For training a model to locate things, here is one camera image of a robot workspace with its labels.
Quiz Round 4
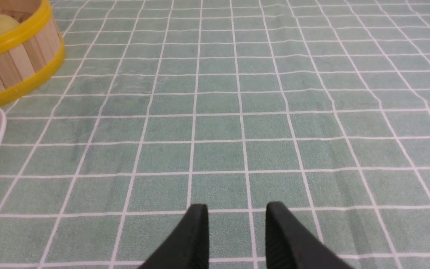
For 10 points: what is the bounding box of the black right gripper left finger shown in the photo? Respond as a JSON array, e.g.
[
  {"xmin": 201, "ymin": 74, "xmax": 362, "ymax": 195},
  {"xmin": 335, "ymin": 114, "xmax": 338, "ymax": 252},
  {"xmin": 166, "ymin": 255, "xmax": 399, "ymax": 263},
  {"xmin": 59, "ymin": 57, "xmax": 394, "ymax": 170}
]
[{"xmin": 139, "ymin": 204, "xmax": 209, "ymax": 269}]

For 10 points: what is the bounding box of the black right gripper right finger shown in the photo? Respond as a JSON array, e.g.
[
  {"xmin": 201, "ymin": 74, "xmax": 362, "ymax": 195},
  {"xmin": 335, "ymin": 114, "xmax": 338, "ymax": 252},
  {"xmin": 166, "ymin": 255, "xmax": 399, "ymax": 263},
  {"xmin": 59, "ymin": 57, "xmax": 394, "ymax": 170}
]
[{"xmin": 265, "ymin": 201, "xmax": 352, "ymax": 269}]

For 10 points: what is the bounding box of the green checkered tablecloth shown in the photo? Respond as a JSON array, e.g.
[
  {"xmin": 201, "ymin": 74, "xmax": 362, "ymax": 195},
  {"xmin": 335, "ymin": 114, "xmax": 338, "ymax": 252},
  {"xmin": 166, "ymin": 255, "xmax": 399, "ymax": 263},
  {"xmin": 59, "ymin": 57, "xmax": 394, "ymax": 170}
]
[{"xmin": 0, "ymin": 0, "xmax": 430, "ymax": 269}]

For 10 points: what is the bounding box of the bamboo steamer basket yellow rim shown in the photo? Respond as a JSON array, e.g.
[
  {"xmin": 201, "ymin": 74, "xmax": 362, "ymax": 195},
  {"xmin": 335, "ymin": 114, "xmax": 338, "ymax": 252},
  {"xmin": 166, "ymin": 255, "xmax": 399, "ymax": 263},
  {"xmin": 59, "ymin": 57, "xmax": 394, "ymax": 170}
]
[{"xmin": 0, "ymin": 0, "xmax": 66, "ymax": 106}]

